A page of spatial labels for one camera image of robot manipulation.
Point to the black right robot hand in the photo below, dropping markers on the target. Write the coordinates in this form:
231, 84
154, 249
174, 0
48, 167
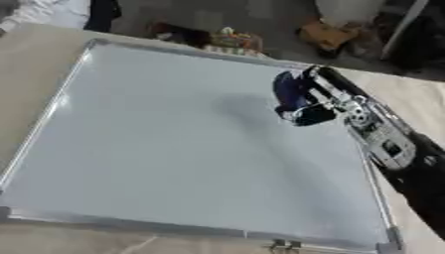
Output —
324, 99

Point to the dark blue whiteboard brush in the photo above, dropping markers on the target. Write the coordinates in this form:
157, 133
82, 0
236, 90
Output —
291, 91

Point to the silver and black right robot arm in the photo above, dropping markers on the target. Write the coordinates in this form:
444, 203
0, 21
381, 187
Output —
400, 149

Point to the silver-framed whiteboard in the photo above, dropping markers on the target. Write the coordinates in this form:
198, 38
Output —
174, 139

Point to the orange cardboard box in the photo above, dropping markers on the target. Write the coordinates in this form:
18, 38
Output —
325, 34

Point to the white bag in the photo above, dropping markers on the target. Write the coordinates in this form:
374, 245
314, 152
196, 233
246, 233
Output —
348, 11

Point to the white slanted pole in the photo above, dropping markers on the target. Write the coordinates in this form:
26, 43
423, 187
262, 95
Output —
404, 28

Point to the colourful basket of items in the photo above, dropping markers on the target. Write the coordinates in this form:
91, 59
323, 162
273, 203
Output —
233, 40

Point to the dark bag on floor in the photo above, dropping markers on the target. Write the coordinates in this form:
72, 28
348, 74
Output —
179, 34

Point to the person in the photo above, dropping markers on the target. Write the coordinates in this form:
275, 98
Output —
58, 13

